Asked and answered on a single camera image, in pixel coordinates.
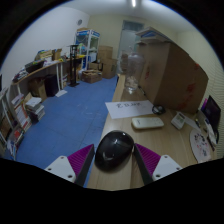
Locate stacked brown cardboard boxes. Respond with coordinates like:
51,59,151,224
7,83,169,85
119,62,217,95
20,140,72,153
97,44,118,80

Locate plain white remote control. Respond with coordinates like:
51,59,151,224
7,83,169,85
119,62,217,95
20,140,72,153
130,116,165,130

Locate open cardboard box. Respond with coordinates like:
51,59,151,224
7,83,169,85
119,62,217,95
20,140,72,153
80,69,103,84

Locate stack of books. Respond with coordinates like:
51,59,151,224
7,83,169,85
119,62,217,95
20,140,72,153
24,96,46,123

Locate small cardboard box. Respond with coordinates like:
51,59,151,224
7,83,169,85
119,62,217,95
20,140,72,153
51,48,63,61

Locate wooden side desk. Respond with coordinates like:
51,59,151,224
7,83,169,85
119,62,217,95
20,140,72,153
11,54,86,101

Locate large brown cardboard box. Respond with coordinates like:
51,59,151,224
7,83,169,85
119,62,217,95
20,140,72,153
137,41,209,114

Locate blue white glass cabinet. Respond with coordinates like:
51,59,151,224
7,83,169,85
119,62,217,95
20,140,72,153
74,28,101,71

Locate cardboard box under desk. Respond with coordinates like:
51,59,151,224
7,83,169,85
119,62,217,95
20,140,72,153
28,77,48,101

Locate black floor stand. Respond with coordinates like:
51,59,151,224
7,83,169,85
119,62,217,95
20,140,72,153
68,44,81,88

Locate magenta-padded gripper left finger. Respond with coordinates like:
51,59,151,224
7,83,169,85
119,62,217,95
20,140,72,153
44,143,96,188

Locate white paper sheet with writing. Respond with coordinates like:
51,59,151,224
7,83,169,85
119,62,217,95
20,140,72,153
105,99,155,120

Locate shelf unit with books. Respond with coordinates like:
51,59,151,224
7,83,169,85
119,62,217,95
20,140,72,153
0,74,33,161

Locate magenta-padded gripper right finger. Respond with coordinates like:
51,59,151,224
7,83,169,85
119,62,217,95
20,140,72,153
133,143,183,186

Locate black screen monitor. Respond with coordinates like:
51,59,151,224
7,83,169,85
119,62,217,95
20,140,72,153
201,95,222,134

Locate black bin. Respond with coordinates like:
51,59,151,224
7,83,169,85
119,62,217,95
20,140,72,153
44,73,60,98

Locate black computer mouse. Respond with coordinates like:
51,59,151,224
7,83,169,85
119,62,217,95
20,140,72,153
94,129,135,173

